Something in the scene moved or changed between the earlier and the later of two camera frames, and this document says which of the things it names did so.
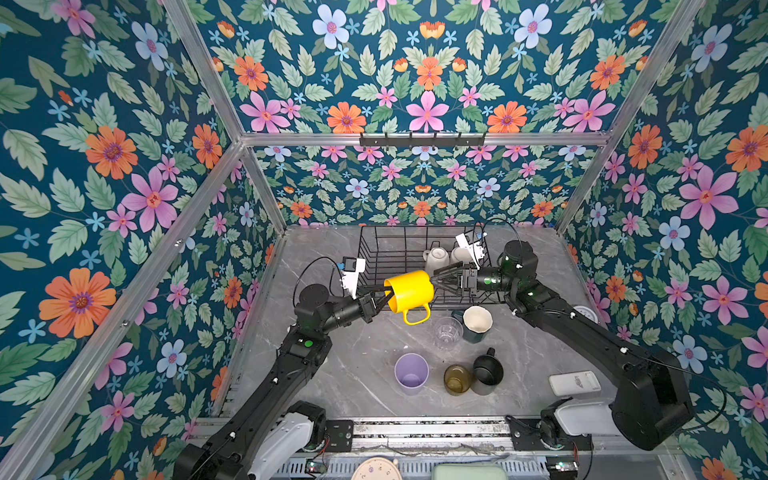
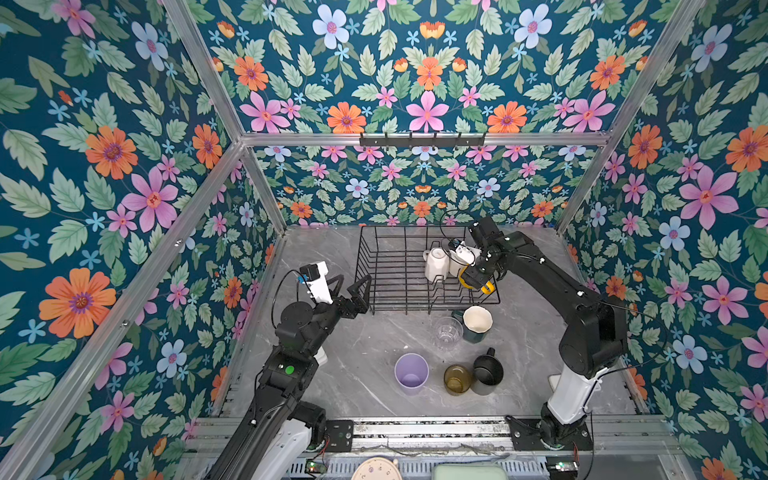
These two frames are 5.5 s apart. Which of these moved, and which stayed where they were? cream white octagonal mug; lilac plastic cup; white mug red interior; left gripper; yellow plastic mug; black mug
Moved: left gripper; yellow plastic mug
Stayed: cream white octagonal mug; white mug red interior; lilac plastic cup; black mug
